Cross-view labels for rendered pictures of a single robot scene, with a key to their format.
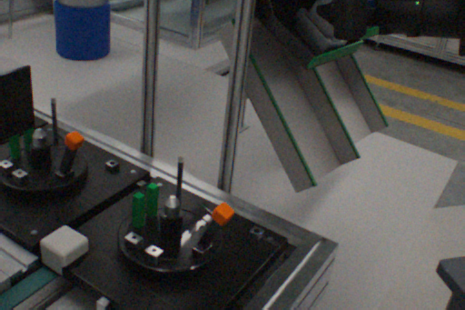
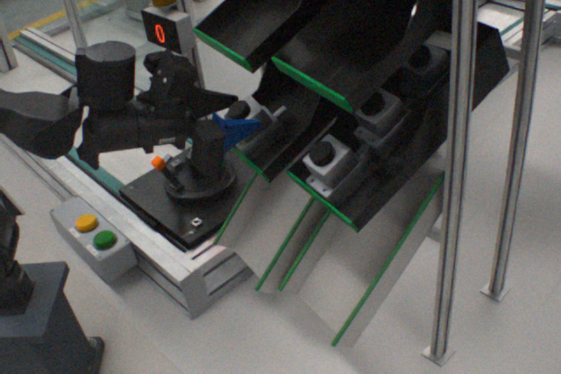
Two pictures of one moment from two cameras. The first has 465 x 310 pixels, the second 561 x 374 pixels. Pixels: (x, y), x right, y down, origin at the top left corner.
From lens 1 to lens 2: 131 cm
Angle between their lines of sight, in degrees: 89
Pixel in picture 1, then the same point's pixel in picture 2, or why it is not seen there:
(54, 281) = not seen: hidden behind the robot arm
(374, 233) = not seen: outside the picture
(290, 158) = (239, 218)
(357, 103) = (373, 307)
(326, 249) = (174, 271)
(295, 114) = (294, 214)
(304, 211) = (308, 330)
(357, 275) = (203, 350)
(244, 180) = not seen: hidden behind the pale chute
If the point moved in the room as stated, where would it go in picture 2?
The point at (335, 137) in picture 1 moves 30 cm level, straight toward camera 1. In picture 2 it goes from (282, 265) to (127, 214)
